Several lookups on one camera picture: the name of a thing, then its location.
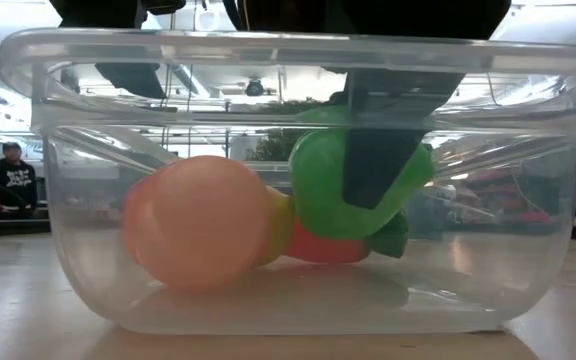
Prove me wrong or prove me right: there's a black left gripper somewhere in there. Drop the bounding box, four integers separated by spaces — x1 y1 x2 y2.
50 0 187 99

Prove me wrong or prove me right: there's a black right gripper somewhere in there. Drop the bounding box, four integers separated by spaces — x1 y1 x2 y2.
237 0 512 210

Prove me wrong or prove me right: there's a green toy pepper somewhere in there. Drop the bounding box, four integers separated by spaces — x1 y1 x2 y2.
287 104 436 242

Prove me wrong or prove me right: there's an orange toy carrot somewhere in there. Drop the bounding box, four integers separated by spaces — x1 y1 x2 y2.
282 209 411 265

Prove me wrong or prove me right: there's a yellow toy lemon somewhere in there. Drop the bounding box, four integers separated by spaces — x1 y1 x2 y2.
257 185 297 267

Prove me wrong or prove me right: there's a toy peach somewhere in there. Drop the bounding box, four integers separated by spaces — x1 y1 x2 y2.
121 154 272 289

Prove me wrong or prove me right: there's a clear plastic tupperware container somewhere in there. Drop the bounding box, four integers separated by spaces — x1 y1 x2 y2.
0 27 576 336

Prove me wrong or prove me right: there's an artificial plant with white flowers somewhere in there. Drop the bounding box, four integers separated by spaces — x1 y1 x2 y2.
245 98 319 162

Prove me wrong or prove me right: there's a shelf with red items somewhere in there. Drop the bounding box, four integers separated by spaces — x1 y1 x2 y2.
455 169 564 227

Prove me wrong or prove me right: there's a person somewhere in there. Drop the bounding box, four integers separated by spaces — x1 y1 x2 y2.
0 142 39 217

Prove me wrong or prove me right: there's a black ceiling camera dome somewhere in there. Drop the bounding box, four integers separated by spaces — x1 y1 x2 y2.
245 78 266 98

